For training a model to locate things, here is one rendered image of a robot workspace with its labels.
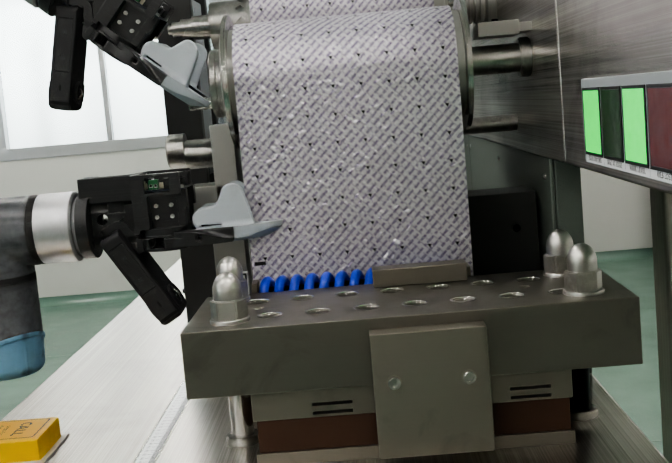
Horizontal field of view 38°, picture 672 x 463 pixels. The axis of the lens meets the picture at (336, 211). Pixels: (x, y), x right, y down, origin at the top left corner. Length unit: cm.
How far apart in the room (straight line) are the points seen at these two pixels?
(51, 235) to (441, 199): 41
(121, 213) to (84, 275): 590
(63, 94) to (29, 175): 587
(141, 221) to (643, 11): 56
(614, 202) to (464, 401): 603
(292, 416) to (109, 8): 48
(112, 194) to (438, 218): 34
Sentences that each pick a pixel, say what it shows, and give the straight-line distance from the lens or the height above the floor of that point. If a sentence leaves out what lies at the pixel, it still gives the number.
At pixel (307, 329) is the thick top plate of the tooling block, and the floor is 102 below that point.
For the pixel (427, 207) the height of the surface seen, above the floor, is 110.
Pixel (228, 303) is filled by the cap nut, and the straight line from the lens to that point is 88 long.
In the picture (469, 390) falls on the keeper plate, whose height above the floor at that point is 96.
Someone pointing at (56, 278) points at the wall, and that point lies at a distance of 701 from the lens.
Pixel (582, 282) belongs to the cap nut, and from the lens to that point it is 89.
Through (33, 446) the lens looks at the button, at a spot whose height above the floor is 92.
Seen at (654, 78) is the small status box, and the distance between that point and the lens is 65.
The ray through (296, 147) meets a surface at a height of 117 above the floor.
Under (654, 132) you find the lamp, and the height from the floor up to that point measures 118.
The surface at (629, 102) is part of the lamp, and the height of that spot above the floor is 120.
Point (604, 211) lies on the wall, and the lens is 685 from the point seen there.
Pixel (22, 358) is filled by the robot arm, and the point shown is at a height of 98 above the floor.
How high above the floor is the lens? 122
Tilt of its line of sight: 6 degrees down
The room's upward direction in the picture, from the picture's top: 5 degrees counter-clockwise
